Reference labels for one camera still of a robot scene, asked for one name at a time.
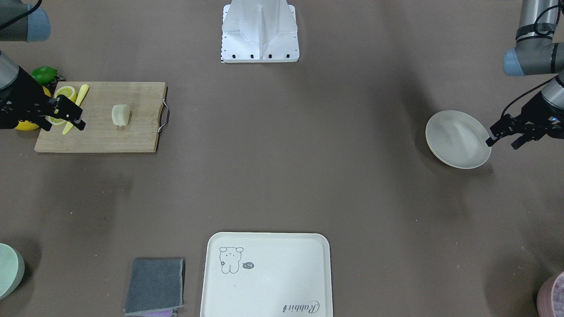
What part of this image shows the yellow plastic knife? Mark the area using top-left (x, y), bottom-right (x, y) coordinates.
top-left (62, 84), bottom-right (90, 135)

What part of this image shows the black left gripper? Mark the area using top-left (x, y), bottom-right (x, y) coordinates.
top-left (486, 92), bottom-right (564, 150)

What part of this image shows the lemon half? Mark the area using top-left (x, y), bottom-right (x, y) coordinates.
top-left (54, 85), bottom-right (78, 103)
top-left (45, 116), bottom-right (66, 126)

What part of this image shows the grey folded cloth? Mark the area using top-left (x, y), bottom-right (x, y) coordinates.
top-left (124, 258), bottom-right (185, 317)

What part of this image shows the mint green bowl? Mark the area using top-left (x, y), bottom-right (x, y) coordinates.
top-left (0, 243), bottom-right (26, 299)

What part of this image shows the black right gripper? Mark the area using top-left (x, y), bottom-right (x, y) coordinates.
top-left (1, 78), bottom-right (86, 132)

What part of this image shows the cream rabbit tray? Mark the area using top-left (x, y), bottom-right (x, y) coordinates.
top-left (200, 232), bottom-right (334, 317)

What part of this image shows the lemon half lower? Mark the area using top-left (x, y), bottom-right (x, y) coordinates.
top-left (45, 116), bottom-right (66, 126)

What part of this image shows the green lime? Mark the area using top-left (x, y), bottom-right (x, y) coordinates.
top-left (31, 66), bottom-right (59, 86)

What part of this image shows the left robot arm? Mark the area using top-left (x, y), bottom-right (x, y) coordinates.
top-left (486, 0), bottom-right (564, 150)

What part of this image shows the wooden cutting board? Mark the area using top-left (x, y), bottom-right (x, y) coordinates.
top-left (34, 81), bottom-right (167, 153)

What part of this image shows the lemon half upper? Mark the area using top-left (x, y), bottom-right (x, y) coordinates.
top-left (54, 85), bottom-right (78, 103)

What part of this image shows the pale green round plate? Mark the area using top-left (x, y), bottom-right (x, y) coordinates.
top-left (425, 110), bottom-right (491, 169)

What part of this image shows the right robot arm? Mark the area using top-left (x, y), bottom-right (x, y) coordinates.
top-left (0, 0), bottom-right (86, 131)

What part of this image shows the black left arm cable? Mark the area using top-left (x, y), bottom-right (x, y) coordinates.
top-left (499, 0), bottom-right (564, 124)

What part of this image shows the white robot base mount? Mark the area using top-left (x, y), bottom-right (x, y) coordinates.
top-left (220, 0), bottom-right (300, 63)

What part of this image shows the whole yellow lemon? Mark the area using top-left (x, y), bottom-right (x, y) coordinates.
top-left (15, 121), bottom-right (40, 132)

